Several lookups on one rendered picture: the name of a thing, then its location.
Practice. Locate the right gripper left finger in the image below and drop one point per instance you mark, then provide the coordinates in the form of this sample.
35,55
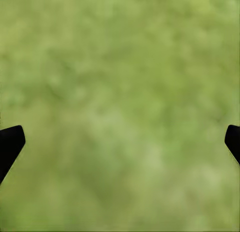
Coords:
12,140

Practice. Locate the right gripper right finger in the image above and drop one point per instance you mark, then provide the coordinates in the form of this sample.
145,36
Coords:
232,141

